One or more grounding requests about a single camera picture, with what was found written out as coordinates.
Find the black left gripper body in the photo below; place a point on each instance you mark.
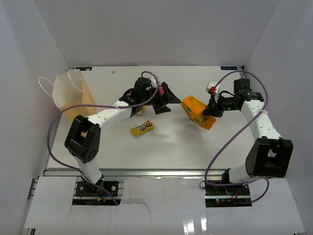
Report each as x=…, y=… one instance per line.
x=158, y=101

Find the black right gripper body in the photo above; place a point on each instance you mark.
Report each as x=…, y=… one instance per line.
x=225, y=104

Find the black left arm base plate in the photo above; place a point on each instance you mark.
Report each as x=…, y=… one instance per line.
x=83, y=189

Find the aluminium rail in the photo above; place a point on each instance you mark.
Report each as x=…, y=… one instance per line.
x=242, y=73
x=132, y=172
x=48, y=207

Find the yellow snack bar wrapper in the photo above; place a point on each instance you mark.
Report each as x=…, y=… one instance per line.
x=141, y=112

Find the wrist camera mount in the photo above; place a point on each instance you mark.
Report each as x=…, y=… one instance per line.
x=153, y=80
x=213, y=88

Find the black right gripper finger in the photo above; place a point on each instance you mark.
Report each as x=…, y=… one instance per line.
x=212, y=102
x=211, y=111

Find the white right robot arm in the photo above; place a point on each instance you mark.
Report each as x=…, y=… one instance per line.
x=270, y=154

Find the aluminium left side rail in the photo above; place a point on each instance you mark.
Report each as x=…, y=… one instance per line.
x=48, y=207

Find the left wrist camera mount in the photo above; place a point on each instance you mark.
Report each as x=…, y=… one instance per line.
x=153, y=80

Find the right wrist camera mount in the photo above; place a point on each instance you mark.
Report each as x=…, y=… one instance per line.
x=213, y=88

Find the aluminium right side rail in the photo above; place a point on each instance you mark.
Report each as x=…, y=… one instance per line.
x=242, y=73

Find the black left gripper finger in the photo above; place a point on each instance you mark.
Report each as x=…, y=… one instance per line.
x=168, y=95
x=162, y=110

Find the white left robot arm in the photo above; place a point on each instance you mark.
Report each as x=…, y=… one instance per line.
x=83, y=139

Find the aluminium front rail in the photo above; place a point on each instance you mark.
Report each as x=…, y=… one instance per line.
x=132, y=172

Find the blue label sticker left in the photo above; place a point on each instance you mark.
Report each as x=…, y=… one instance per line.
x=84, y=68

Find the brown paper bag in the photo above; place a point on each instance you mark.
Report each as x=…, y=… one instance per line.
x=71, y=89

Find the yellow M&M's peanut packet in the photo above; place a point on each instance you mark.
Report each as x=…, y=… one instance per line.
x=142, y=129

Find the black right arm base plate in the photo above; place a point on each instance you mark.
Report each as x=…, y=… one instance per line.
x=226, y=191

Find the orange chips bag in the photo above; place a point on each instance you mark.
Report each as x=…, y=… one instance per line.
x=194, y=110

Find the blue label sticker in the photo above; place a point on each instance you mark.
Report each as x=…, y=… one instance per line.
x=228, y=68
x=84, y=68

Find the blue label sticker right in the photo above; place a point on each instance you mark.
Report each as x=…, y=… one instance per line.
x=228, y=68

